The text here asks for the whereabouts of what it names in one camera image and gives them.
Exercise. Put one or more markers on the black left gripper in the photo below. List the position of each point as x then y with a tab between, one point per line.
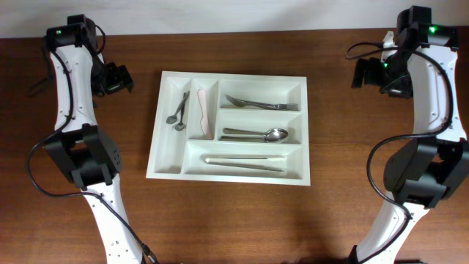
118	75

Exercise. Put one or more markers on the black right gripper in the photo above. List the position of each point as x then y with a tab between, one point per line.
402	88

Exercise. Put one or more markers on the small steel teaspoon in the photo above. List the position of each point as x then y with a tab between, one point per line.
173	118

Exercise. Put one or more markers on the small dark steel spoon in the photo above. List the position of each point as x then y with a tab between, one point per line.
180	125

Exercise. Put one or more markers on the pink plastic knife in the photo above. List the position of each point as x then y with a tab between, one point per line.
204	122

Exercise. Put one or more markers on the steel fork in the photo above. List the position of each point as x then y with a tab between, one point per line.
280	107
238	100

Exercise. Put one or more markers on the steel tablespoon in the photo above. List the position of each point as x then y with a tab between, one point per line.
262	139
271	133

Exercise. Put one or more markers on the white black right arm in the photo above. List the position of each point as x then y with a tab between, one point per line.
417	61

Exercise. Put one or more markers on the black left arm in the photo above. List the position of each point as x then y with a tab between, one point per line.
83	152

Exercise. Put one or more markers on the white plastic cutlery tray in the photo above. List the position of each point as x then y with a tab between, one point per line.
177	155

